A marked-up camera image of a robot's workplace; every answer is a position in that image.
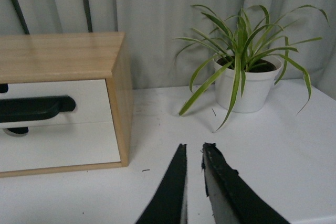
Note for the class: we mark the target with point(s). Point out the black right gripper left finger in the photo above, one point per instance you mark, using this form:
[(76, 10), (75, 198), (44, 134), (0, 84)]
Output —
[(169, 203)]

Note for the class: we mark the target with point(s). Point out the wooden drawer cabinet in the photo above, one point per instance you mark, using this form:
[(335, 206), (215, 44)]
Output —
[(74, 57)]

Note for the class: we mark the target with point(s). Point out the black lower drawer handle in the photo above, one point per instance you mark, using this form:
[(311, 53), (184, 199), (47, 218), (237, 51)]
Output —
[(18, 130)]

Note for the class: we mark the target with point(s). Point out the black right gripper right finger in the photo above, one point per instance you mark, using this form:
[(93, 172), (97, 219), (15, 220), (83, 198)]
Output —
[(232, 200)]

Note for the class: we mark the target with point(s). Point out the black upper drawer handle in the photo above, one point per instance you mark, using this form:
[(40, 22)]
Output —
[(35, 109)]

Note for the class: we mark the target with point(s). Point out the black drawer handle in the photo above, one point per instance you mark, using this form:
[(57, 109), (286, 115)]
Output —
[(18, 130), (35, 109)]

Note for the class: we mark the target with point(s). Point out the white plant pot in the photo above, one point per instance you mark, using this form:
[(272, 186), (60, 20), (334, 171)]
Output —
[(256, 89)]

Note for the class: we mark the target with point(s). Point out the white drawer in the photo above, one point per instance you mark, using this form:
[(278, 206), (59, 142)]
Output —
[(58, 146), (90, 96)]

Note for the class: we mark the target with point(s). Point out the green spider plant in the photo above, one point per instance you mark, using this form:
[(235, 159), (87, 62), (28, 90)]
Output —
[(239, 45)]

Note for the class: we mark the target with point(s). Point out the grey curtain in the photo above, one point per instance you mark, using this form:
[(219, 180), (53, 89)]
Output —
[(153, 28)]

